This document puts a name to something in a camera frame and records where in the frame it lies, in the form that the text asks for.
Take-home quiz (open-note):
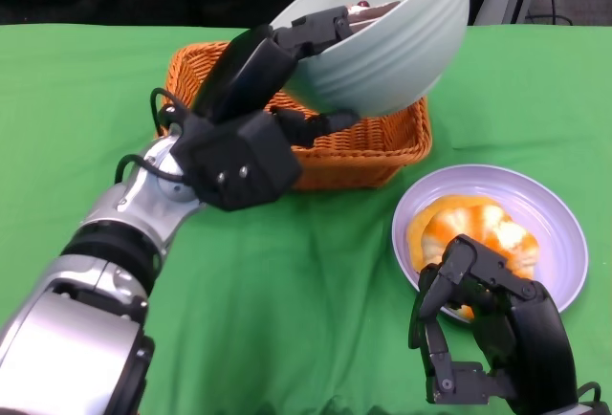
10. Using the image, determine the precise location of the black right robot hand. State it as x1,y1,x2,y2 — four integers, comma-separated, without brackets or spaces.
407,233,579,415

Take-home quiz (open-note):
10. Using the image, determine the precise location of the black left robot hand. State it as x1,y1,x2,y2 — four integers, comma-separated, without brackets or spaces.
190,6,362,151

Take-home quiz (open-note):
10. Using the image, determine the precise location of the round orange ring bread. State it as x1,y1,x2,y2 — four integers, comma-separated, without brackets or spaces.
419,204,540,321

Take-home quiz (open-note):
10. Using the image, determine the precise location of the grey round bowl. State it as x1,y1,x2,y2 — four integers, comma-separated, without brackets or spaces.
267,0,470,119

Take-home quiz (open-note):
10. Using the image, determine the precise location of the elongated orange striped bread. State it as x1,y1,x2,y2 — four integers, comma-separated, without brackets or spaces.
406,194,498,275

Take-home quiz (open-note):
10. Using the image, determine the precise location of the white round plate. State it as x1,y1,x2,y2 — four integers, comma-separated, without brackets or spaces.
391,164,589,325

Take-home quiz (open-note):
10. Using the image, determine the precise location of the chocolate cake slice with cherry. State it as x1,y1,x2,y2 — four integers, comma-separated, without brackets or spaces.
346,0,403,30

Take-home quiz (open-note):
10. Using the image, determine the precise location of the orange wicker basket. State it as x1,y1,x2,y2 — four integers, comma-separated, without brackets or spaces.
160,41,433,190

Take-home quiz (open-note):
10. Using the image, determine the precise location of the green tablecloth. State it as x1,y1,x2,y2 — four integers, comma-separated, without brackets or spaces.
0,22,612,415

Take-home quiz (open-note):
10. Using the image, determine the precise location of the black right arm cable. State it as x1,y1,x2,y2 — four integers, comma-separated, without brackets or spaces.
576,381,601,404

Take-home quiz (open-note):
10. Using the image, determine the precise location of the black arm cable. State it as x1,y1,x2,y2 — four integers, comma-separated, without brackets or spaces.
576,381,601,404
114,87,192,186

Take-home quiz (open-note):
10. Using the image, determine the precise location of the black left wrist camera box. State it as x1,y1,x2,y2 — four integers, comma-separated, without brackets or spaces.
169,111,303,211

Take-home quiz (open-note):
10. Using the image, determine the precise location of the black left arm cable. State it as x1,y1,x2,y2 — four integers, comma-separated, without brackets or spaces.
114,87,192,186

